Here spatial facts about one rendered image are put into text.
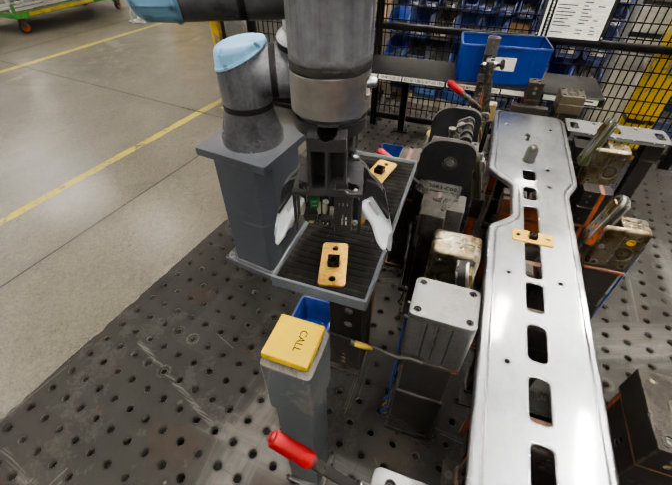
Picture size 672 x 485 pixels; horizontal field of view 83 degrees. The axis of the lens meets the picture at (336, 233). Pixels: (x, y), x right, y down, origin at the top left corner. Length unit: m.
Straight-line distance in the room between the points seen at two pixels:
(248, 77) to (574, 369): 0.81
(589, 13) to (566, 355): 1.32
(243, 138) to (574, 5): 1.29
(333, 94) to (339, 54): 0.03
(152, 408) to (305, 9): 0.89
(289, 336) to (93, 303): 1.90
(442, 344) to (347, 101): 0.40
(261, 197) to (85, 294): 1.58
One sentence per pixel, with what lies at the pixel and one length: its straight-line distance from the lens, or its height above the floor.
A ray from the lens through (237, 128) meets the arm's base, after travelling 0.93.
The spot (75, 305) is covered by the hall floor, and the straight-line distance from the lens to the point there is 2.36.
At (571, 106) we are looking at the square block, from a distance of 1.55.
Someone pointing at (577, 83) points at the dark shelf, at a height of 1.03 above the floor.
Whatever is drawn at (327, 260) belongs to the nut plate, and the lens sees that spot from 0.54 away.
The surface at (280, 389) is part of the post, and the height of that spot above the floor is 1.09.
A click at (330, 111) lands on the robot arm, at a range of 0.35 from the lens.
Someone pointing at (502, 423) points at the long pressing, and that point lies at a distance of 0.65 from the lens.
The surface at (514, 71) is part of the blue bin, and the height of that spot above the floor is 1.08.
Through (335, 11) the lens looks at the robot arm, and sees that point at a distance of 0.32.
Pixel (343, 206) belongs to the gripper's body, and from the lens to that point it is 0.39.
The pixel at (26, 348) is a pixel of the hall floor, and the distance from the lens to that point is 2.31.
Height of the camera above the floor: 1.56
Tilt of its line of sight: 42 degrees down
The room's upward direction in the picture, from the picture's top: straight up
